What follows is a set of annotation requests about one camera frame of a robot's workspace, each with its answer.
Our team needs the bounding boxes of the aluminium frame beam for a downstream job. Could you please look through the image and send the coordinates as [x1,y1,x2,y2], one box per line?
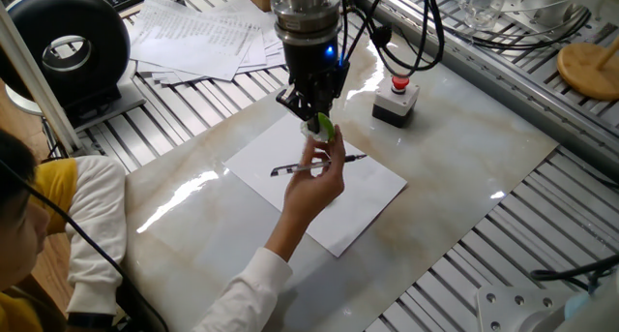
[0,5,84,155]

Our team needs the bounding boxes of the thick black base cable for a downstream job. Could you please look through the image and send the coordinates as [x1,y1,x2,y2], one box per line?
[529,254,619,292]

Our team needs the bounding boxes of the black and clear pen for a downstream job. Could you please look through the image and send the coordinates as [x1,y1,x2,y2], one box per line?
[269,153,368,178]

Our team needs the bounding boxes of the black wristwatch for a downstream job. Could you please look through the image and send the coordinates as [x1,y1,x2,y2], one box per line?
[66,311,115,329]

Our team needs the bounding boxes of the thin black cord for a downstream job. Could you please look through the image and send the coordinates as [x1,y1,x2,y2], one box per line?
[0,158,170,332]

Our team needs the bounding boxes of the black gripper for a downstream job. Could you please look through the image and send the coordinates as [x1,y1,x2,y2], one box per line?
[276,37,351,135]

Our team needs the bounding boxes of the round wooden stand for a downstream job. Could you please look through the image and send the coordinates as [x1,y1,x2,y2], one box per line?
[555,34,619,102]

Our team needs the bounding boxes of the black ring shaped device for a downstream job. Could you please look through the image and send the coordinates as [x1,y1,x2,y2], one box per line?
[0,0,148,133]

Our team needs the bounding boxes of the right forearm white sleeve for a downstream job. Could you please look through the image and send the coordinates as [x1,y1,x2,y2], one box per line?
[191,210,310,332]

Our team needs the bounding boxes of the person's head black hair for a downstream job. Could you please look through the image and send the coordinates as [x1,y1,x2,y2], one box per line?
[0,128,52,292]

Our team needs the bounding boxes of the black cables on rack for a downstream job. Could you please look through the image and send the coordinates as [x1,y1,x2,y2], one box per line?
[434,2,592,50]

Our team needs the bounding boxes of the clear glass beaker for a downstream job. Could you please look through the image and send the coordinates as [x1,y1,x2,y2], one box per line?
[457,0,514,31]

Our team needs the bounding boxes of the black gripper cable bundle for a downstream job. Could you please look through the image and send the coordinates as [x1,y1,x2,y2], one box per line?
[338,0,446,79]

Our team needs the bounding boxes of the white paper sheet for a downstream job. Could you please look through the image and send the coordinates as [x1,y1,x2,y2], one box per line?
[223,111,408,258]

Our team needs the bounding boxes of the pile of printed papers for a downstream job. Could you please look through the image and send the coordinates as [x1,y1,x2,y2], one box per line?
[128,0,291,86]

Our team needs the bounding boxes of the red emergency stop button box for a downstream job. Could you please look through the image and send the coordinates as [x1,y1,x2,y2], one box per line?
[370,75,421,129]

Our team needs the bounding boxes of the person's right hand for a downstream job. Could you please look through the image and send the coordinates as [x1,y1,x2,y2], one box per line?
[282,124,348,229]

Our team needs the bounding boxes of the left forearm white sleeve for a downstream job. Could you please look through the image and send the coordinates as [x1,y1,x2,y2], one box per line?
[65,155,128,318]

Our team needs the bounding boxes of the yellow shirt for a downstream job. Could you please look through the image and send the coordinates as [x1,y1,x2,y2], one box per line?
[0,157,79,332]

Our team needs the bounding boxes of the silver robot mount plate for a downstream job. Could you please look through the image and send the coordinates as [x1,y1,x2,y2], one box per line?
[476,284,581,332]

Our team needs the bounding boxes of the green clear correction tape dispenser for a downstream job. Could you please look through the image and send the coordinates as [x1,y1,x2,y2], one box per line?
[299,111,337,143]

